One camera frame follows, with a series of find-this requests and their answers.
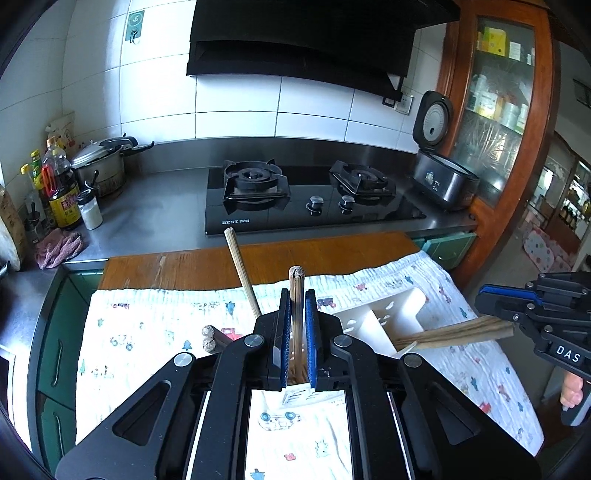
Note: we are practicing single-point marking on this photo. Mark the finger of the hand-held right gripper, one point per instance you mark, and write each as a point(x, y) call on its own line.
point(501, 310)
point(505, 293)

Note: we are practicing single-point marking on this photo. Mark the round wooden cutting board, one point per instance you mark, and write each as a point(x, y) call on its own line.
point(8, 230)

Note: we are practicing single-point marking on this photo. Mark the printed cartoon table cloth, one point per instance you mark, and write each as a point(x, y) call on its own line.
point(138, 332)

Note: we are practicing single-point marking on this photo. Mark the black gas stove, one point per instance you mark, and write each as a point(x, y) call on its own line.
point(300, 203)

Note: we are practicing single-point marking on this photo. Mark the yellow-capped oil bottles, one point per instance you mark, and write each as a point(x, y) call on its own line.
point(37, 170)

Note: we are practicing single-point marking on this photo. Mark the black rice cooker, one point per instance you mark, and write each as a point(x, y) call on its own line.
point(438, 175)

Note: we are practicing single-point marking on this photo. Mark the pink dotted floor mat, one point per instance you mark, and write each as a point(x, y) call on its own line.
point(547, 249)

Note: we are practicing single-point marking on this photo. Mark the wooden glass door cabinet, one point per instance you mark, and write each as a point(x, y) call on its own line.
point(498, 115)

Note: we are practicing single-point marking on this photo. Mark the bunch of wooden chopsticks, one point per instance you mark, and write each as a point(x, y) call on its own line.
point(461, 334)

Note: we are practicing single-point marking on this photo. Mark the black range hood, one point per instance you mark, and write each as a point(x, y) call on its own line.
point(300, 41)

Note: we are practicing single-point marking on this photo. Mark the dark sauce bottle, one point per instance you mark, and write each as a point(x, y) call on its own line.
point(64, 205)

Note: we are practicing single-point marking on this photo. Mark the white wall socket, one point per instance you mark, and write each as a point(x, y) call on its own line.
point(404, 105)

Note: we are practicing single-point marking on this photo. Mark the person's right hand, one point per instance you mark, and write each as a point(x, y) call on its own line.
point(571, 392)

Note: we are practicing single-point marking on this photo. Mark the green wall hook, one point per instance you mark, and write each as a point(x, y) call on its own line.
point(135, 25)

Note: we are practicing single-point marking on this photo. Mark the white seasoning jar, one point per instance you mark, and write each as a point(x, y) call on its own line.
point(90, 212)

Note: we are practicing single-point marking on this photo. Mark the pink dish cloth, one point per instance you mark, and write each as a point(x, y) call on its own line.
point(60, 249)

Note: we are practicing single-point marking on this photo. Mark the white slotted utensil holder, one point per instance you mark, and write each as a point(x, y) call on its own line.
point(401, 304)

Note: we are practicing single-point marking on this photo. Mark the paper packet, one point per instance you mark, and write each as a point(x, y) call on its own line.
point(62, 131)

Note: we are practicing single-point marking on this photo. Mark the yellow box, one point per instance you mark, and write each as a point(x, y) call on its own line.
point(492, 40)

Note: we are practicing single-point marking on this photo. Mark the wooden chopstick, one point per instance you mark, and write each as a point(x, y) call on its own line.
point(242, 272)
point(210, 346)
point(296, 314)
point(208, 332)

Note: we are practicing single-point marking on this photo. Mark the green base cabinet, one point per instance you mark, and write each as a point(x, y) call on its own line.
point(445, 249)
point(60, 350)

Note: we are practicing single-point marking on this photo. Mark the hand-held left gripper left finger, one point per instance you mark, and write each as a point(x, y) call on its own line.
point(284, 344)

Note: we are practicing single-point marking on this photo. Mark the steel pressure cooker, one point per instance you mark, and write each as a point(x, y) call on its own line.
point(101, 168)

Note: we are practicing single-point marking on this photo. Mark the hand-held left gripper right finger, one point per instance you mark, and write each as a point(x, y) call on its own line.
point(313, 344)

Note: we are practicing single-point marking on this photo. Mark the black wall switch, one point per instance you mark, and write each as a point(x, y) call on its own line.
point(388, 100)

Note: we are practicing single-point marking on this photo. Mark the stainless steel counter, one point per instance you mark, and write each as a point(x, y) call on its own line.
point(161, 207)

